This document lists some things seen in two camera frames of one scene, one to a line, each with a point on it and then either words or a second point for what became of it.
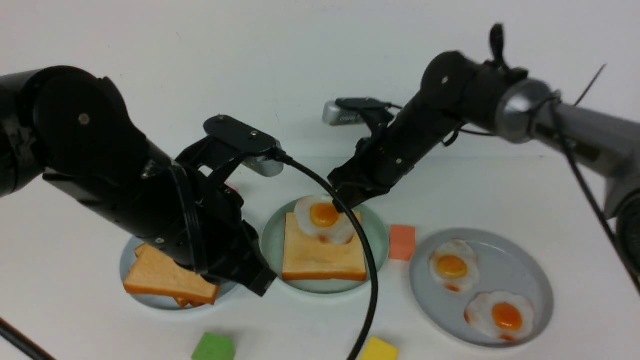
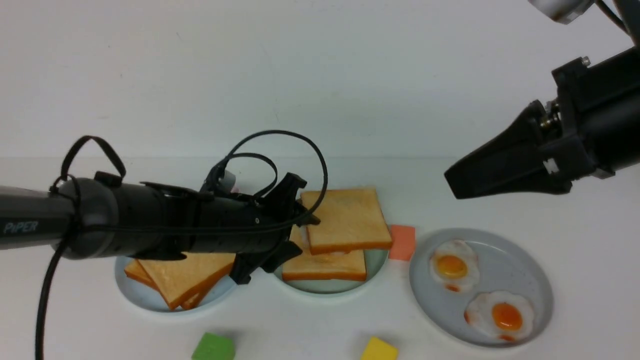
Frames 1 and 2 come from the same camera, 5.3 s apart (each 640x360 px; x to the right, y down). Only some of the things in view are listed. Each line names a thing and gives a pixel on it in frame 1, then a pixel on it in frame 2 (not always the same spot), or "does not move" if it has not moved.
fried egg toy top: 317,217 -> 305,241
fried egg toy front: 506,315 does not move
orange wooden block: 402,242 does not move
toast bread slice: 153,269 -> 350,219
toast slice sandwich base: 306,258 does not move
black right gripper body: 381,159 -> 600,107
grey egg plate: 505,264 does not move
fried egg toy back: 455,265 does not move
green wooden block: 213,346 does not move
